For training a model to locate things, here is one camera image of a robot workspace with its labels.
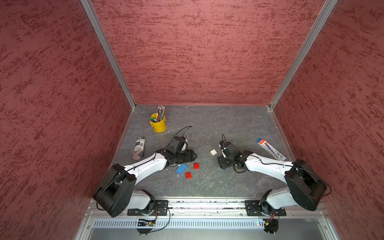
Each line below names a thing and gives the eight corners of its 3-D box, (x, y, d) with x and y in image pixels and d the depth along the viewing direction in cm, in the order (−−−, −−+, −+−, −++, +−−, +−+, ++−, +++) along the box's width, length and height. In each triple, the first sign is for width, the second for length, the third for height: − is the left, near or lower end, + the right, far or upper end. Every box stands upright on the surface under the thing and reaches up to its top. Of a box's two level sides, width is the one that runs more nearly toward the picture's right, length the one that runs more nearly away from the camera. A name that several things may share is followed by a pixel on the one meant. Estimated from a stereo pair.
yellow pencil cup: (153, 132, 106) (149, 121, 96) (155, 124, 112) (151, 112, 102) (166, 132, 106) (163, 121, 97) (167, 124, 112) (164, 112, 102)
